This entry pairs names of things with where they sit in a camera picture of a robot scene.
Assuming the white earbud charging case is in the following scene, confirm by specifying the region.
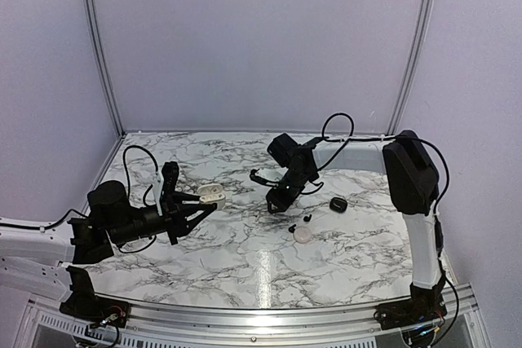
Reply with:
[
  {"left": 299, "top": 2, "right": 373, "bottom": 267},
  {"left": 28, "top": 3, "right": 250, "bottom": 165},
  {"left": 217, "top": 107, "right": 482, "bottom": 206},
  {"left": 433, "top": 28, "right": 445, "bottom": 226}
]
[{"left": 197, "top": 183, "right": 226, "bottom": 210}]

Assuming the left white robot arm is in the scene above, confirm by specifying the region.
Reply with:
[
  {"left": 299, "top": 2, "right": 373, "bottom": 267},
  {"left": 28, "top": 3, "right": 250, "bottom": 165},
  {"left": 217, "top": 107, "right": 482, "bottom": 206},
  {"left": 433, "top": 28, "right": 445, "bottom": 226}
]
[{"left": 1, "top": 180, "right": 225, "bottom": 265}]

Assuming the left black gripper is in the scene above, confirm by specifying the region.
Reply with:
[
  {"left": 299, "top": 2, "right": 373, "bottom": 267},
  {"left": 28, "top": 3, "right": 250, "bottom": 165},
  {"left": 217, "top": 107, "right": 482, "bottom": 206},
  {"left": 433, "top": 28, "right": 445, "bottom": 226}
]
[{"left": 108, "top": 192, "right": 214, "bottom": 246}]

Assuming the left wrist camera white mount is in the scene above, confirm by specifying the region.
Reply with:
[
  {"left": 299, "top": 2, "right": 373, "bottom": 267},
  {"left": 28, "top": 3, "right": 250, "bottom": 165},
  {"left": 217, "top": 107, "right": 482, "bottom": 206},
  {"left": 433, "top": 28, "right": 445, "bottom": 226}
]
[{"left": 153, "top": 161, "right": 179, "bottom": 216}]

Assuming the right aluminium corner post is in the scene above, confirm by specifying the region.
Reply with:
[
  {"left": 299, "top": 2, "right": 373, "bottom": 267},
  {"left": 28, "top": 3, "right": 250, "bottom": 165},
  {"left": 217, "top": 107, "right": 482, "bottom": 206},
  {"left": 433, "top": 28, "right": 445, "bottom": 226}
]
[{"left": 386, "top": 0, "right": 434, "bottom": 134}]

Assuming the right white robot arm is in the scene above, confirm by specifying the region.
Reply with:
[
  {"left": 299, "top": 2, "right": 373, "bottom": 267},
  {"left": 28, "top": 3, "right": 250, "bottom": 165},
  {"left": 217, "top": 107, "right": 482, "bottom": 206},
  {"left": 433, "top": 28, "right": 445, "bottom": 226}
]
[{"left": 266, "top": 130, "right": 447, "bottom": 322}]

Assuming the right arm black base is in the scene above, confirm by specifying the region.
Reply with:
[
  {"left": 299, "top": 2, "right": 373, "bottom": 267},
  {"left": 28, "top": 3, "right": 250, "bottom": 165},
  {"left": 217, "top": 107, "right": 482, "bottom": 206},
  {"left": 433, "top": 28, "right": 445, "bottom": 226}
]
[{"left": 374, "top": 277, "right": 447, "bottom": 330}]

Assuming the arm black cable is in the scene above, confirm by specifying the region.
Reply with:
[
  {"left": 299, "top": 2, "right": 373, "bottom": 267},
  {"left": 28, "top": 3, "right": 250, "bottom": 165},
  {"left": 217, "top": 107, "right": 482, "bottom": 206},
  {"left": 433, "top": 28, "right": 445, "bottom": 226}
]
[
  {"left": 36, "top": 144, "right": 160, "bottom": 253},
  {"left": 301, "top": 112, "right": 452, "bottom": 218}
]

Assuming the aluminium front rail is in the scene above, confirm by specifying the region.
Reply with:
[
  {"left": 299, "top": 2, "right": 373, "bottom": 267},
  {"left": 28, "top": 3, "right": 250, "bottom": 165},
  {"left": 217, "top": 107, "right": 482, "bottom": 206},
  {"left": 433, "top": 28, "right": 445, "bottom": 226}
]
[{"left": 13, "top": 284, "right": 490, "bottom": 347}]

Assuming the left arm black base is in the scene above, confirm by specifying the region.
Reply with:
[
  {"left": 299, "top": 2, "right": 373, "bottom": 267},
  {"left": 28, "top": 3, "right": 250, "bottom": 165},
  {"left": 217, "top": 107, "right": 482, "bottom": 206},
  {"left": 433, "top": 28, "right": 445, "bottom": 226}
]
[{"left": 60, "top": 266, "right": 130, "bottom": 328}]

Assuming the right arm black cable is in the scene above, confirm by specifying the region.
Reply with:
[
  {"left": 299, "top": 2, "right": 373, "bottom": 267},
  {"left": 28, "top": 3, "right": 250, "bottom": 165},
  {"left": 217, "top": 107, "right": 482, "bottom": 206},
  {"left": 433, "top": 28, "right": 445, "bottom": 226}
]
[{"left": 301, "top": 112, "right": 452, "bottom": 218}]

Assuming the pink round earbud case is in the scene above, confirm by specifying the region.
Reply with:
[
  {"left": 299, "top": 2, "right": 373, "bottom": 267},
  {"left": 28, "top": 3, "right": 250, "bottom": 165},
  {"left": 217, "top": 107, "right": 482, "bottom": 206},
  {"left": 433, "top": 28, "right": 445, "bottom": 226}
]
[{"left": 293, "top": 227, "right": 312, "bottom": 244}]

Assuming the black earbud charging case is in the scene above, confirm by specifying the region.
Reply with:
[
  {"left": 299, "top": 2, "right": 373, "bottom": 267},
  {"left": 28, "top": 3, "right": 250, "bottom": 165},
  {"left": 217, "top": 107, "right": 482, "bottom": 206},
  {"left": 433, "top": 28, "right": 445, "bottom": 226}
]
[{"left": 329, "top": 197, "right": 347, "bottom": 214}]

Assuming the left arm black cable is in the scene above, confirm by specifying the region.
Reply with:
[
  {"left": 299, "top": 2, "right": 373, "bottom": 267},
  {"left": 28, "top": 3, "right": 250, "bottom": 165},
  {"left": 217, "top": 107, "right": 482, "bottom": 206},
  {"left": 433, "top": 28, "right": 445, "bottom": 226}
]
[{"left": 36, "top": 144, "right": 160, "bottom": 253}]

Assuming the left aluminium corner post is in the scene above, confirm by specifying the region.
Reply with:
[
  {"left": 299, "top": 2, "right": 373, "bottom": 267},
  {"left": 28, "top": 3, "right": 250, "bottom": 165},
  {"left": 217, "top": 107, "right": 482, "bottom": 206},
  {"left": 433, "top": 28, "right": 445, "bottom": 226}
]
[{"left": 83, "top": 0, "right": 126, "bottom": 139}]

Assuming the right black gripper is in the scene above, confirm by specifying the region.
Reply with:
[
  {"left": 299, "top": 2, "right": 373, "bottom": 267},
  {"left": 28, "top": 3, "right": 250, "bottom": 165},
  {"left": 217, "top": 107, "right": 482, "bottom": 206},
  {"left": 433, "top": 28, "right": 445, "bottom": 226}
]
[{"left": 265, "top": 169, "right": 312, "bottom": 214}]

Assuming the aluminium corner post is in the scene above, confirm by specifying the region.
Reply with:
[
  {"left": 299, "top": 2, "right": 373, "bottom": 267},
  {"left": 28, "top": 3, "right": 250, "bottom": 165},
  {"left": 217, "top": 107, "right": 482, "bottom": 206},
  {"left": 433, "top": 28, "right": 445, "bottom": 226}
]
[
  {"left": 386, "top": 0, "right": 434, "bottom": 134},
  {"left": 83, "top": 0, "right": 126, "bottom": 139}
]

